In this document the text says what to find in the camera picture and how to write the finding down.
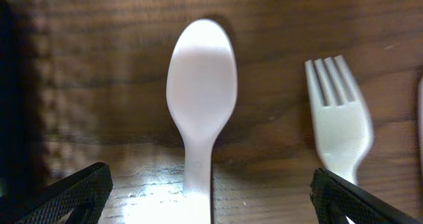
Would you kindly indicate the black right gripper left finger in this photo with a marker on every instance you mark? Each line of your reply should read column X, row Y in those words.
column 83, row 195

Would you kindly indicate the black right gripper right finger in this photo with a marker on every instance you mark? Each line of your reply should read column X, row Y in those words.
column 337, row 200

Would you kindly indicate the black plastic basket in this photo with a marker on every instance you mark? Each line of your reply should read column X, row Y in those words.
column 23, row 170

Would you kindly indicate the white plastic fork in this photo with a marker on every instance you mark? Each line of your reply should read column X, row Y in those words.
column 420, row 119
column 342, row 124

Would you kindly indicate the white plastic spoon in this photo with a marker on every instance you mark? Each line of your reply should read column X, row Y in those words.
column 201, row 95

